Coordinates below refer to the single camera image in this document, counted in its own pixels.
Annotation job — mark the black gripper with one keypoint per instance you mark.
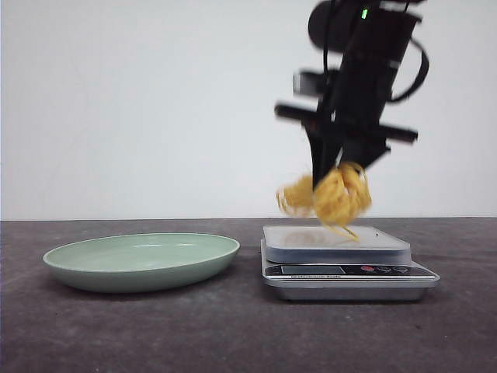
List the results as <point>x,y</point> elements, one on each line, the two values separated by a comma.
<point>350,112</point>

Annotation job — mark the yellow vermicelli noodle bundle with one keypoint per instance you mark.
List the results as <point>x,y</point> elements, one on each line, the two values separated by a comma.
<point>336,200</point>

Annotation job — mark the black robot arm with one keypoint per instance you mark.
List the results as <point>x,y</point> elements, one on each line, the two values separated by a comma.
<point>353,26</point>

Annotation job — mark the silver electronic kitchen scale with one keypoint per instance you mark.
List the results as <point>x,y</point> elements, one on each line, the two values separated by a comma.
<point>311,263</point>

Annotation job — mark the light green shallow plate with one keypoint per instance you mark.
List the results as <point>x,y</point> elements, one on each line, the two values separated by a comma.
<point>141,262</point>

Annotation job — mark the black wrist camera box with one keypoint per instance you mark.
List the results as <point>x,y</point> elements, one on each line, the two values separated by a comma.
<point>313,83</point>

